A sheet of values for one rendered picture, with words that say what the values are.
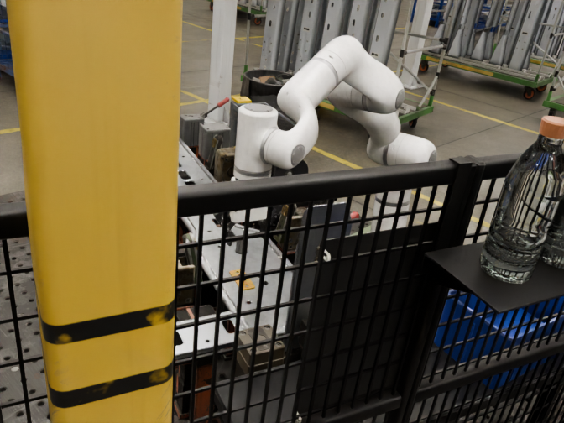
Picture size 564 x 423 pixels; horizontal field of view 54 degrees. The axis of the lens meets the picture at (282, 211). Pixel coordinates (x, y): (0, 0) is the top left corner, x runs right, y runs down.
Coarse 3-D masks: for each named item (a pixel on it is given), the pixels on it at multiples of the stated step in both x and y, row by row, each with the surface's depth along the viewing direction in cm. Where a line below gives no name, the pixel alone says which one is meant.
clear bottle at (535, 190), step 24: (552, 120) 59; (552, 144) 60; (528, 168) 61; (552, 168) 60; (504, 192) 64; (528, 192) 61; (552, 192) 60; (504, 216) 64; (528, 216) 62; (552, 216) 62; (504, 240) 64; (528, 240) 63; (480, 264) 69; (504, 264) 65; (528, 264) 65
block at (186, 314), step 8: (184, 312) 126; (192, 312) 126; (200, 312) 126; (208, 312) 127; (176, 320) 125; (184, 320) 123; (176, 336) 126; (176, 344) 127; (184, 368) 128; (176, 376) 134; (184, 376) 128; (176, 384) 134; (184, 384) 130; (176, 392) 135; (176, 400) 136; (184, 400) 131; (176, 408) 135; (184, 408) 133; (216, 408) 138; (184, 416) 133
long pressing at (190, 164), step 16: (192, 160) 199; (192, 176) 187; (208, 176) 188; (192, 224) 158; (208, 224) 159; (256, 240) 154; (208, 256) 144; (240, 256) 146; (256, 256) 147; (272, 256) 148; (208, 272) 138; (224, 272) 138; (288, 272) 142; (224, 288) 132; (256, 288) 134; (272, 288) 134; (288, 288) 135; (256, 304) 128; (272, 304) 129; (240, 320) 123; (272, 320) 124
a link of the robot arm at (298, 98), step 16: (320, 64) 128; (304, 80) 124; (320, 80) 126; (336, 80) 130; (288, 96) 123; (304, 96) 121; (320, 96) 126; (288, 112) 125; (304, 112) 117; (304, 128) 114; (272, 144) 113; (288, 144) 112; (304, 144) 114; (272, 160) 114; (288, 160) 112
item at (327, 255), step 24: (336, 240) 67; (384, 240) 71; (360, 264) 71; (408, 264) 75; (336, 288) 71; (384, 288) 76; (336, 312) 73; (408, 312) 81; (312, 336) 73; (336, 336) 76; (360, 336) 78; (384, 336) 81; (360, 360) 81; (384, 360) 83; (336, 384) 81; (360, 384) 84
